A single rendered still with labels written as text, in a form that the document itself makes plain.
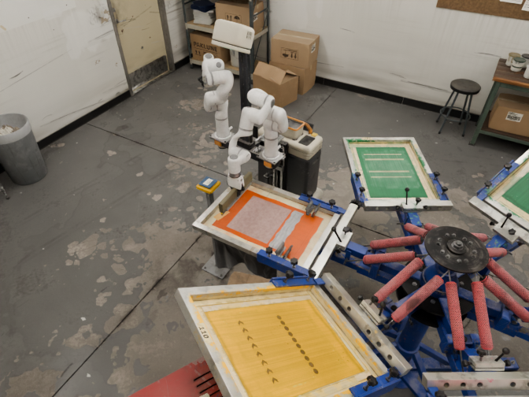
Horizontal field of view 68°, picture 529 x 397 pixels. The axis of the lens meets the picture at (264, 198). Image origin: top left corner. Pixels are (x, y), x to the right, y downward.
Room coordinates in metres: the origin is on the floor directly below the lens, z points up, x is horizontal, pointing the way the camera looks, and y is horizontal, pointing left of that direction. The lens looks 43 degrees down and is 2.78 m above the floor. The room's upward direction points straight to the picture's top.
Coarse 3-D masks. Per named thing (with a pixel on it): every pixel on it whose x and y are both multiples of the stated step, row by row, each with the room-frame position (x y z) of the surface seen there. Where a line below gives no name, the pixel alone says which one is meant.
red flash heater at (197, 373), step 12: (204, 360) 0.78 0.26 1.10; (180, 372) 0.73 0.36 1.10; (192, 372) 0.73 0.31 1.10; (204, 372) 0.73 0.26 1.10; (156, 384) 0.68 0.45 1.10; (168, 384) 0.68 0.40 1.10; (180, 384) 0.68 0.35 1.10; (192, 384) 0.68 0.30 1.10; (204, 384) 0.68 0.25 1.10; (216, 384) 0.68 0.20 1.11; (132, 396) 0.63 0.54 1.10; (144, 396) 0.63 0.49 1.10; (156, 396) 0.63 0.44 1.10; (168, 396) 0.63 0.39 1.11; (180, 396) 0.63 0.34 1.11; (192, 396) 0.63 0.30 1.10; (216, 396) 0.63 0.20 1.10
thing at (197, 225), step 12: (228, 192) 2.01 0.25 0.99; (276, 192) 2.03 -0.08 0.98; (288, 192) 2.01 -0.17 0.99; (216, 204) 1.90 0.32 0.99; (204, 216) 1.78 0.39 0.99; (336, 216) 1.78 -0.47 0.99; (204, 228) 1.67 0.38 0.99; (228, 240) 1.57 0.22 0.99; (324, 240) 1.57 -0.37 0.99; (252, 252) 1.49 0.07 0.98; (312, 252) 1.48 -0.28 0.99; (312, 264) 1.41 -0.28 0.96
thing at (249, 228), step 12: (228, 216) 1.82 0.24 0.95; (240, 216) 1.82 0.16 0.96; (252, 216) 1.82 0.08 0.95; (228, 228) 1.71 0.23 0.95; (240, 228) 1.71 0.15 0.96; (252, 228) 1.71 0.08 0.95; (264, 228) 1.71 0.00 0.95; (276, 228) 1.70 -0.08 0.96; (252, 240) 1.61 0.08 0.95; (264, 240) 1.61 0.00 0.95; (288, 240) 1.61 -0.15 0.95; (300, 240) 1.61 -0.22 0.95; (300, 252) 1.51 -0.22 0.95
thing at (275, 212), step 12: (252, 192) 2.05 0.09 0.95; (240, 204) 1.93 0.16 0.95; (252, 204) 1.93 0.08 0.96; (264, 204) 1.93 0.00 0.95; (276, 204) 1.93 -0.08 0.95; (264, 216) 1.82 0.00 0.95; (276, 216) 1.82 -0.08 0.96; (288, 216) 1.82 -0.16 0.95; (300, 228) 1.71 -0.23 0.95; (312, 228) 1.70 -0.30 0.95
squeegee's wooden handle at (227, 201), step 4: (248, 172) 2.04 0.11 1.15; (244, 176) 1.99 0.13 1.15; (248, 176) 2.00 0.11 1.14; (244, 180) 1.96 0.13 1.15; (248, 180) 1.99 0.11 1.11; (252, 180) 2.04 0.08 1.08; (244, 184) 1.95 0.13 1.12; (232, 188) 1.88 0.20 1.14; (232, 192) 1.84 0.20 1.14; (236, 192) 1.87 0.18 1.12; (228, 196) 1.80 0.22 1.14; (232, 196) 1.83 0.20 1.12; (236, 196) 1.86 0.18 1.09; (224, 200) 1.77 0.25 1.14; (228, 200) 1.79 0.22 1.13; (232, 200) 1.82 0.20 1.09; (220, 204) 1.74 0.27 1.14; (224, 204) 1.75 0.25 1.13; (228, 204) 1.78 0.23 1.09; (220, 208) 1.74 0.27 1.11; (224, 208) 1.75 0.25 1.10; (220, 212) 1.74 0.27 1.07
